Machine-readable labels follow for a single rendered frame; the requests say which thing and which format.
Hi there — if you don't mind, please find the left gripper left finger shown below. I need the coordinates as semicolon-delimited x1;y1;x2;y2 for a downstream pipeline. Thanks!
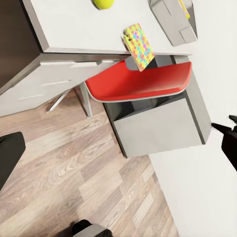
0;131;26;190

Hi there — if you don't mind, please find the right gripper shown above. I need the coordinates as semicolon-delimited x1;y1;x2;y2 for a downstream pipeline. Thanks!
214;115;237;133

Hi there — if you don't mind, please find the jigsaw puzzle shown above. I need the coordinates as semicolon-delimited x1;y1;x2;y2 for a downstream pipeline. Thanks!
123;23;155;72

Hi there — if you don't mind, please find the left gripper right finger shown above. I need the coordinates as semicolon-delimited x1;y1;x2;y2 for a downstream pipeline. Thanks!
221;131;237;171

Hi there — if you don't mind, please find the board game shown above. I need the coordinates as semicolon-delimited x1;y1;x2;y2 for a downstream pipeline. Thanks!
179;0;190;19

